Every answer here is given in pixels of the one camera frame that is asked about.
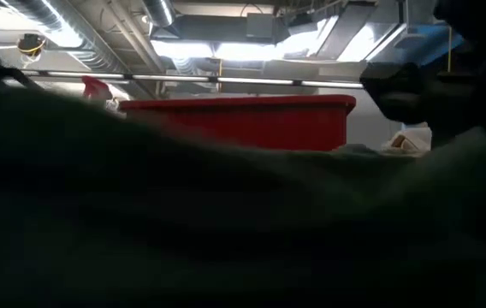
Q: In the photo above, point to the black garment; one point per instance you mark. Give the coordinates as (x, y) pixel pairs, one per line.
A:
(183, 214)

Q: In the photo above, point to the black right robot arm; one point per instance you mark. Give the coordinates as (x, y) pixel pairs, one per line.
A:
(482, 34)

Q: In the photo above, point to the red plastic bin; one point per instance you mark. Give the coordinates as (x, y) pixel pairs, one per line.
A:
(247, 120)

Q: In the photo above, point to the cream white garment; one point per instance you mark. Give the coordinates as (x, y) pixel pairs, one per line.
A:
(410, 139)

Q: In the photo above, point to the spray bottle red trigger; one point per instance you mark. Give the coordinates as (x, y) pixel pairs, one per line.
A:
(95, 87)

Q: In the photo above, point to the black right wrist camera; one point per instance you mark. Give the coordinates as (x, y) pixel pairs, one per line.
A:
(392, 90)

